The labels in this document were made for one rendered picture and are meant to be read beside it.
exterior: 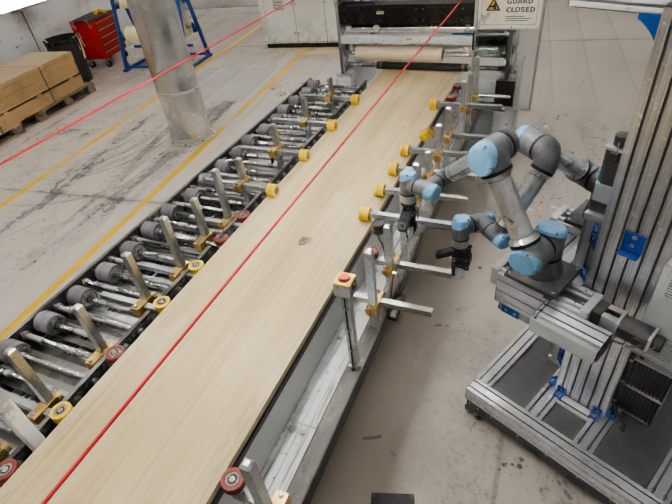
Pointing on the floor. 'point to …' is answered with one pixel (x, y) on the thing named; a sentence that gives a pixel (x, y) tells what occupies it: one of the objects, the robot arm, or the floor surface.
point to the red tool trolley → (97, 36)
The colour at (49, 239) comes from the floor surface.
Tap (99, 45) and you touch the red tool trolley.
